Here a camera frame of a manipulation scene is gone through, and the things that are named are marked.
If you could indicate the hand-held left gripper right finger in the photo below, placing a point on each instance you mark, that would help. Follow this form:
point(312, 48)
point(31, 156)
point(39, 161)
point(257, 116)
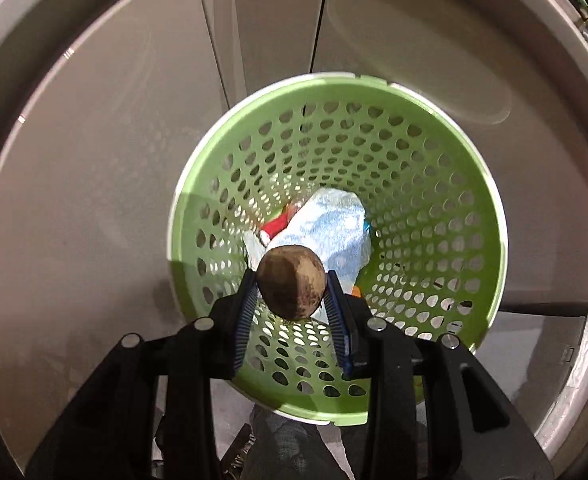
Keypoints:
point(341, 325)

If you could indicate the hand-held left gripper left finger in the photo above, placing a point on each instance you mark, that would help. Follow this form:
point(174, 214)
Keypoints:
point(241, 320)

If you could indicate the orange peel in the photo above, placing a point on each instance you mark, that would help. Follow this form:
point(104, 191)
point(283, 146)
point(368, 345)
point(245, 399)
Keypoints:
point(356, 291)

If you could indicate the brown oval fruit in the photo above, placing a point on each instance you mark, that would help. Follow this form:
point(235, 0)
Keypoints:
point(289, 280)

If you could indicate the white tissue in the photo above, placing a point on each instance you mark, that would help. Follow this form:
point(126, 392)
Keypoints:
point(254, 250)

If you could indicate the blue white wrapper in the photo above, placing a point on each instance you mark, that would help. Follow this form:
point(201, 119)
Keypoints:
point(334, 230)

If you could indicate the red snack bag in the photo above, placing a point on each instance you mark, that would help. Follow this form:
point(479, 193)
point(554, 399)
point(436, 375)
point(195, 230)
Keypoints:
point(276, 225)

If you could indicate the green perforated basket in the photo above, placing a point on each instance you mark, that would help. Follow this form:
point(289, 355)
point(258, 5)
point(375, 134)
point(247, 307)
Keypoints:
point(424, 185)

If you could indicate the person's grey trouser leg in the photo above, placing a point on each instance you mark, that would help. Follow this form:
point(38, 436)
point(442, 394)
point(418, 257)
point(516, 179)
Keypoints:
point(289, 445)

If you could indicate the grey cabinet door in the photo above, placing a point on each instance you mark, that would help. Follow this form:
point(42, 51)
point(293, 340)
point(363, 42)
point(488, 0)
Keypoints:
point(424, 25)
point(269, 20)
point(98, 185)

